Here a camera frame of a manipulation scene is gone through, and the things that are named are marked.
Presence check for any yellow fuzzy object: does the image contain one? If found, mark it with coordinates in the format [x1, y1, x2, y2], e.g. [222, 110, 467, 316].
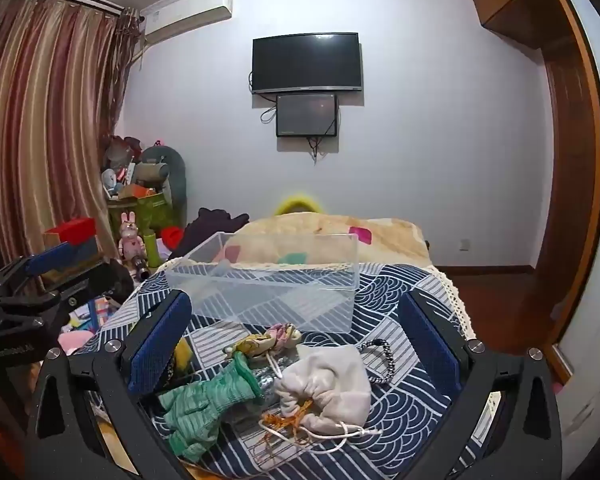
[275, 192, 331, 216]

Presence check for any pink rabbit toy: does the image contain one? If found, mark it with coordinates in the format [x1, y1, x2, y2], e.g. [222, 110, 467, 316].
[118, 211, 146, 261]

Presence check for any striped brown curtain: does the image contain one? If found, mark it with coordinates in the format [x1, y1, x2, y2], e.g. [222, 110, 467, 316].
[0, 0, 137, 283]

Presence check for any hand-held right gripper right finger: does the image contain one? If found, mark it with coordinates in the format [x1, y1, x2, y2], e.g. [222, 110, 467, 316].
[397, 290, 563, 480]

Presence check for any clear plastic box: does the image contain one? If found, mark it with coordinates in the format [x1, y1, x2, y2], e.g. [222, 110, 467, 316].
[165, 231, 359, 334]

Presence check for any clear plastic bag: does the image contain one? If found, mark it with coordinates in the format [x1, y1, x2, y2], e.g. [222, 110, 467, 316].
[220, 360, 282, 431]

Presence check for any white drawstring pouch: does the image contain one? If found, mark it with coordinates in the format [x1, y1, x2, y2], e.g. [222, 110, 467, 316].
[274, 344, 384, 455]

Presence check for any red box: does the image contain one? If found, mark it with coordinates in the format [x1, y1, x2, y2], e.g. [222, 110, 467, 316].
[43, 217, 98, 244]

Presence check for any small black monitor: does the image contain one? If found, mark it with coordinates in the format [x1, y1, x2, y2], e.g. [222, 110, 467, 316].
[275, 93, 339, 138]

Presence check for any orange string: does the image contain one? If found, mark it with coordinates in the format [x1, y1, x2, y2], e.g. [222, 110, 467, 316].
[259, 399, 314, 442]

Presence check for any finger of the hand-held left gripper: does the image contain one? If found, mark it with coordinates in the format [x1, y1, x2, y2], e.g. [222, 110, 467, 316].
[0, 259, 136, 331]
[0, 241, 98, 301]

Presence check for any pile of toys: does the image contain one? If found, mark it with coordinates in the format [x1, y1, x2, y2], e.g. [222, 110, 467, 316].
[100, 135, 172, 201]

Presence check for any pile of colourful clutter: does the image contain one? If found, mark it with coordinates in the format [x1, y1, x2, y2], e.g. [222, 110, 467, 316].
[57, 295, 133, 353]

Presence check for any small doll figure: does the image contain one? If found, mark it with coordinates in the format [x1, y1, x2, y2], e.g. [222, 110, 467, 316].
[223, 323, 302, 361]

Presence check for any blue patterned cloth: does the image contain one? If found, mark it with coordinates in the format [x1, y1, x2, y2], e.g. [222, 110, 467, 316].
[87, 260, 478, 480]

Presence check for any white door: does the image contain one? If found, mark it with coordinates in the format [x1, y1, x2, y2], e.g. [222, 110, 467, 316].
[554, 0, 600, 457]

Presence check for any black wall television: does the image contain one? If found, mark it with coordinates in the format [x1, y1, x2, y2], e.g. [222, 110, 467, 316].
[252, 32, 365, 95]

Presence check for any grey green plush toy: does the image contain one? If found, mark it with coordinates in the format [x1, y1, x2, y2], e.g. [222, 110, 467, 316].
[140, 145, 187, 226]

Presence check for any red cloth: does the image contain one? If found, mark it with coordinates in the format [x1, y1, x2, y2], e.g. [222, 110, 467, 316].
[160, 226, 184, 251]

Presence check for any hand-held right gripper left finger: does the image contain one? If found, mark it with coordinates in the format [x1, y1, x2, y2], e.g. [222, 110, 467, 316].
[26, 290, 194, 480]

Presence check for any yellow cloth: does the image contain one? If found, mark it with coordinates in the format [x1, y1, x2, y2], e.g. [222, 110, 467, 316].
[172, 337, 194, 377]

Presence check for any beige patchwork blanket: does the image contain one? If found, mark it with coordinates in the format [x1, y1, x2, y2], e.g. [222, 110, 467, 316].
[220, 212, 434, 269]

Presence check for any green cardboard box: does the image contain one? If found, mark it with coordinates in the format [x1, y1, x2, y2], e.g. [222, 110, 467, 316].
[107, 192, 176, 256]

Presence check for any green cylinder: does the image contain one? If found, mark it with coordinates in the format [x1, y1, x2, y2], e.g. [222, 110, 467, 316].
[143, 229, 161, 267]

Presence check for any black white braided cord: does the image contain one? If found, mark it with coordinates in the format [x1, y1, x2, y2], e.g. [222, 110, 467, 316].
[358, 339, 396, 386]

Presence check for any black cloth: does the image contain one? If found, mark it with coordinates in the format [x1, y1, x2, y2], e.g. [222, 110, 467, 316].
[172, 207, 251, 262]

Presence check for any white air conditioner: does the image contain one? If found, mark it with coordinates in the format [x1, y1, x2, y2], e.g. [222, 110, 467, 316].
[139, 0, 234, 44]

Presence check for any green knitted glove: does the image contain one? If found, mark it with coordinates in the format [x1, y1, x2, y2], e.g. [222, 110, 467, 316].
[157, 351, 264, 463]

